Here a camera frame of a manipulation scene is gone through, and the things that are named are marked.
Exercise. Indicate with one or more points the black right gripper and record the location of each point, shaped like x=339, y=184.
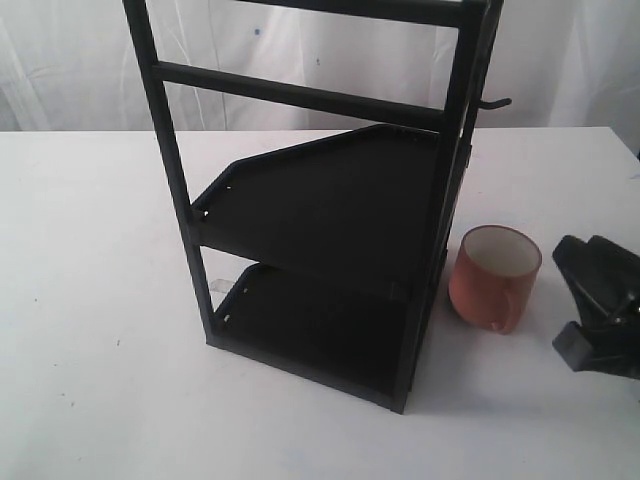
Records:
x=603, y=279

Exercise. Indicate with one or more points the black metal shelf rack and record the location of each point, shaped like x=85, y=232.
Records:
x=336, y=246

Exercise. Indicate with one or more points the orange ceramic mug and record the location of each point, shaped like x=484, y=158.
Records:
x=493, y=277

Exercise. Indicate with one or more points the white backdrop curtain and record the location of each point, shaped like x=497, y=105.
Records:
x=70, y=65

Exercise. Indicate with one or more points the clear tape strip near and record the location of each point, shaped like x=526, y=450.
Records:
x=221, y=285

